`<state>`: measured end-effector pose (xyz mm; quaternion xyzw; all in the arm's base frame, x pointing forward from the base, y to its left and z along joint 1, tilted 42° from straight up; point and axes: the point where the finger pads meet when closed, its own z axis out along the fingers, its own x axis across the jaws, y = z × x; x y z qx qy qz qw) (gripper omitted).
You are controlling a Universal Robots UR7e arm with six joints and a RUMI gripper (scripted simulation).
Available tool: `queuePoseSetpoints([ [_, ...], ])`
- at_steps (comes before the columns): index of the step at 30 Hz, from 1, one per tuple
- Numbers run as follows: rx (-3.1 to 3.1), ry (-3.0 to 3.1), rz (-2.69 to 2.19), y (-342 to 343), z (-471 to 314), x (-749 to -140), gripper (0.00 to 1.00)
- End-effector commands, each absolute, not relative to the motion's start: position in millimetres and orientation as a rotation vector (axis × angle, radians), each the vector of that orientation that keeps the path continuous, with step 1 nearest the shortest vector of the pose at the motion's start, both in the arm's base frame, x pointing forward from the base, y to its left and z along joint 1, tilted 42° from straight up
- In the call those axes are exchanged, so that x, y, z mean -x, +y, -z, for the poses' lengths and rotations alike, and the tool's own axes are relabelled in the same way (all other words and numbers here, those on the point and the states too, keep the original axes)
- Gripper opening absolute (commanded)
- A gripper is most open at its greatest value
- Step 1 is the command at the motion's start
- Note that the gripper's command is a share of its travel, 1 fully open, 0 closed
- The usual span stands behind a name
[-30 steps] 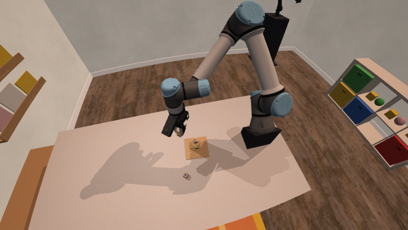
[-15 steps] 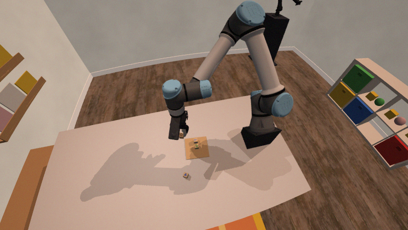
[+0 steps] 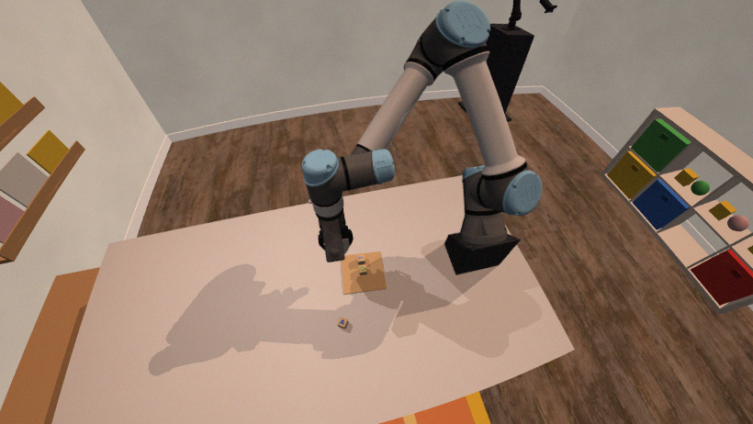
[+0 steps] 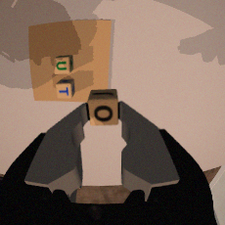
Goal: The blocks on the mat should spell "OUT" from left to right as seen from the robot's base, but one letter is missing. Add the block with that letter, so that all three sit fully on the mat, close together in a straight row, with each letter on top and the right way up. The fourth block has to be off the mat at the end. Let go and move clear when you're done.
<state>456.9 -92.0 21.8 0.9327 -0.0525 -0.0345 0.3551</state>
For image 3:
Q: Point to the tan mat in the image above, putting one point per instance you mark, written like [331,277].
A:
[374,280]

